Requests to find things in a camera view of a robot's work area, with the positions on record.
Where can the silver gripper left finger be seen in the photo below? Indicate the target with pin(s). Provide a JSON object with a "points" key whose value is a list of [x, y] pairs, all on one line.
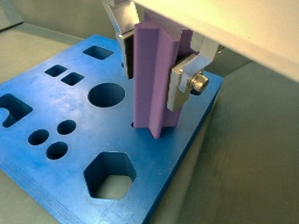
{"points": [[123, 17]]}

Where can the purple star prism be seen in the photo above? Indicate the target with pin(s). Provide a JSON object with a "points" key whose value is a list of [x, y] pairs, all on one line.
{"points": [[162, 43]]}

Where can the blue shape-sorter board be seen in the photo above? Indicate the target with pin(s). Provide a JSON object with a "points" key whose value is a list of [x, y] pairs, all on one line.
{"points": [[70, 148]]}

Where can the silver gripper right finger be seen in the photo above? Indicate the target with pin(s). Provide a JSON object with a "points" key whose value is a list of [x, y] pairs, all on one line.
{"points": [[187, 72]]}

